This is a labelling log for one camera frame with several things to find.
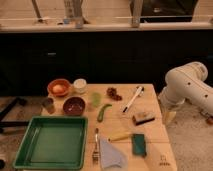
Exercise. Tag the light blue towel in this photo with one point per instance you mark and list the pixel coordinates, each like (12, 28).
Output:
(110, 156)

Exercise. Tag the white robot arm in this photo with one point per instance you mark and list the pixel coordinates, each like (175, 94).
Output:
(186, 82)

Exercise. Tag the purple bowl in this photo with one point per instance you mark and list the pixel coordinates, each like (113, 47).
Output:
(74, 106)

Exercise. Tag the orange bowl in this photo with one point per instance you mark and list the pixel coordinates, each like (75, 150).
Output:
(63, 82)

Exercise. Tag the brown dried fruit cluster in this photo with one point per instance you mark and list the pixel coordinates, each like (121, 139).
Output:
(112, 93)

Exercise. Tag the white cup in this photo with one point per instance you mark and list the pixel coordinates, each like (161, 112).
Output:
(80, 85)

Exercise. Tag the tan black eraser block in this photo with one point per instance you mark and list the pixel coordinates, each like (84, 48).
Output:
(143, 117)

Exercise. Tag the brown egg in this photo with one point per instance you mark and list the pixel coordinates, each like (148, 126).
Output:
(58, 88)

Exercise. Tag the dark olive cup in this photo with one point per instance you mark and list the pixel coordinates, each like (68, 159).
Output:
(48, 104)

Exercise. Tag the green sponge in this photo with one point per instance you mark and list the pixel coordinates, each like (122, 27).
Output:
(139, 145)

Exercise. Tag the silver fork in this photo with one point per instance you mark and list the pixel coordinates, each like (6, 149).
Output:
(95, 154)

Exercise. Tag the green plastic tray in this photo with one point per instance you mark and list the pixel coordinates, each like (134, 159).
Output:
(53, 143)

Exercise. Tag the black stand leg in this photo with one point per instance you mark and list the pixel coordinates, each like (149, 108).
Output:
(7, 109)

